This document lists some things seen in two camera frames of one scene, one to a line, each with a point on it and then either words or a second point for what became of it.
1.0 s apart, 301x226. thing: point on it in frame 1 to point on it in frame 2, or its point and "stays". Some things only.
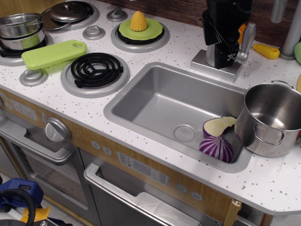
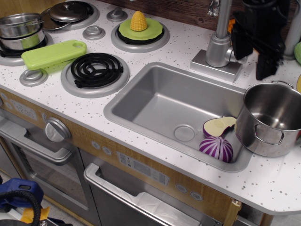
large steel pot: (269, 123) stays
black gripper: (222, 20) to (265, 20)
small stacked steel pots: (21, 31) stays
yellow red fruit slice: (298, 84) stays
